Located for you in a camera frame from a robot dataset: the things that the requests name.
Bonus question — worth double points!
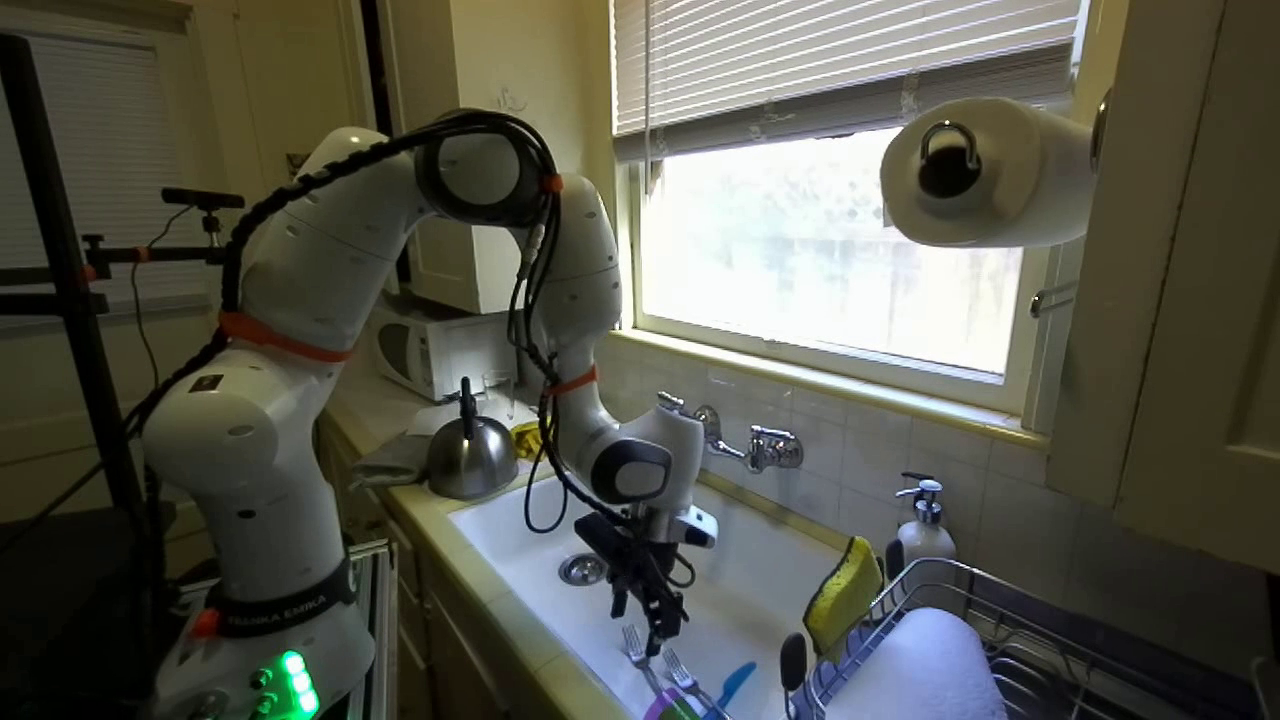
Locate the white wall cabinet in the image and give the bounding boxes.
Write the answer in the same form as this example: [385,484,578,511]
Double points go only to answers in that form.
[395,215,532,315]

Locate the yellow and green sponge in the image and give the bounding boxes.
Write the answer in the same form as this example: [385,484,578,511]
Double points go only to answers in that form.
[802,533,890,659]

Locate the cream wall cabinet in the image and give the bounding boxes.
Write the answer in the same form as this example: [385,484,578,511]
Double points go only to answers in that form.
[1040,0,1280,576]

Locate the blue plastic utensil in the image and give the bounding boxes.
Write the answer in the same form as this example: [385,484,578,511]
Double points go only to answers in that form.
[700,657,760,720]

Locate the white window blinds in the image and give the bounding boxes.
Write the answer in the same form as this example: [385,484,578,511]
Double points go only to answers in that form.
[610,0,1094,166]

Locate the metal sink drain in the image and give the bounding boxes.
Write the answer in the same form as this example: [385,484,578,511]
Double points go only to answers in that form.
[555,548,618,590]

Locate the white toaster oven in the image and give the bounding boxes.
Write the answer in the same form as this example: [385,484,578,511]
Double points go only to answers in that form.
[370,299,520,407]

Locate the black camera on stand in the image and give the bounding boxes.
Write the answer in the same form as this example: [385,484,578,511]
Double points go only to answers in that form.
[158,184,254,211]

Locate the grey folded cloth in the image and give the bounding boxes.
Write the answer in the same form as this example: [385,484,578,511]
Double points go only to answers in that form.
[348,431,432,489]

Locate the white ceramic sink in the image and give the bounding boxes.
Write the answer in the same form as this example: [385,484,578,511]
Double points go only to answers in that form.
[443,450,871,720]

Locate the steel kettle with black handle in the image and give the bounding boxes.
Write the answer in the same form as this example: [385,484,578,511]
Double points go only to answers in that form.
[420,376,520,504]

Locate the white rounded dish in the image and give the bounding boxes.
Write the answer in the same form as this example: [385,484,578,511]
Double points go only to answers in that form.
[823,602,1012,720]

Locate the toothbrush in sink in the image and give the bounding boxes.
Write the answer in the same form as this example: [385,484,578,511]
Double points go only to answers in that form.
[639,681,732,720]

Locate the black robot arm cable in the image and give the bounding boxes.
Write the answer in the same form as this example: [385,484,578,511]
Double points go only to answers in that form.
[123,109,705,590]

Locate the white soap pump bottle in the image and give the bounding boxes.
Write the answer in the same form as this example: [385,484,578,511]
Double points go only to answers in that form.
[884,469,961,579]

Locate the white paper towel roll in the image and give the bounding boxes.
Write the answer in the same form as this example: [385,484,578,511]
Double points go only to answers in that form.
[876,92,1111,251]

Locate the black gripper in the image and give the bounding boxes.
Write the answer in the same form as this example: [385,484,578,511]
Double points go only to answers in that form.
[571,507,697,666]

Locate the metal wire dish rack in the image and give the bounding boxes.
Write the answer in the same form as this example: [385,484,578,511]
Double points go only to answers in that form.
[784,550,1263,720]

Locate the black camera stand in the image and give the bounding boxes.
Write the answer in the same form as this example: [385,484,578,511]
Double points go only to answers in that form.
[0,32,176,534]

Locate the cream base cabinet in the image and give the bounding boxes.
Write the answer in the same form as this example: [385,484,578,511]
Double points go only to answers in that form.
[314,413,537,720]

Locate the chrome wall faucet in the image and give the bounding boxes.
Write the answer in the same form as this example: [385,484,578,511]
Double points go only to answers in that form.
[652,386,810,477]

